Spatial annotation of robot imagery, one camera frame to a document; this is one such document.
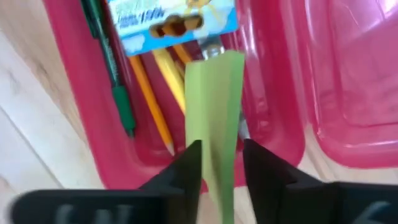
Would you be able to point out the long orange pencil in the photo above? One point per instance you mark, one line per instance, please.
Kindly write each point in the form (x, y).
(152, 102)

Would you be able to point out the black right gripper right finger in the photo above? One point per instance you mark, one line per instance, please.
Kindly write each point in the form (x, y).
(280, 202)

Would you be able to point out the green pen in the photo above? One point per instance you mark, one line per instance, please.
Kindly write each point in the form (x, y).
(119, 96)

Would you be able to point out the yellow pencil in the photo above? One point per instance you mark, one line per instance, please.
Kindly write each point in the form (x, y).
(171, 77)

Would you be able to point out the pink plastic pencil case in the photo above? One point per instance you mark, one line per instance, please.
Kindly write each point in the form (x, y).
(280, 77)

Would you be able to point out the short orange pencil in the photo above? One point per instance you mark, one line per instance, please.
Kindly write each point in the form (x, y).
(182, 54)

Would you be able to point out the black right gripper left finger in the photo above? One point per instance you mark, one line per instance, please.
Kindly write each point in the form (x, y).
(174, 202)

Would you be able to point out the green sticky note pad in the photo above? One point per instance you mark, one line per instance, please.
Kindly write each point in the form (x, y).
(214, 109)

